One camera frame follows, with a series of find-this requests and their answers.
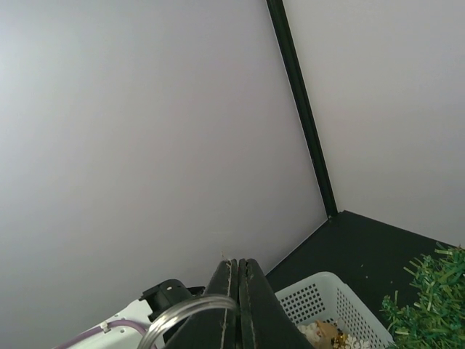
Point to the white snowflake ornament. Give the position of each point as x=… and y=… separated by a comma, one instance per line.
x=354, y=343

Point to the beige burlap sack ornament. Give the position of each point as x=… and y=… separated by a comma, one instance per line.
x=319, y=332

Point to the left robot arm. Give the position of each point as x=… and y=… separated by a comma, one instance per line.
x=126, y=328

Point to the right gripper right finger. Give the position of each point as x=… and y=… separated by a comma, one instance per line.
x=263, y=321

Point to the small green christmas tree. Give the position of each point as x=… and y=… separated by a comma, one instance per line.
x=436, y=318

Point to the clear wire string lights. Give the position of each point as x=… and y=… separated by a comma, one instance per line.
x=182, y=311

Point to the left black frame post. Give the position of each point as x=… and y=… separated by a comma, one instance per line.
x=295, y=78

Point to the white plastic basket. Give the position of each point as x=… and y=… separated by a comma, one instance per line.
x=325, y=297

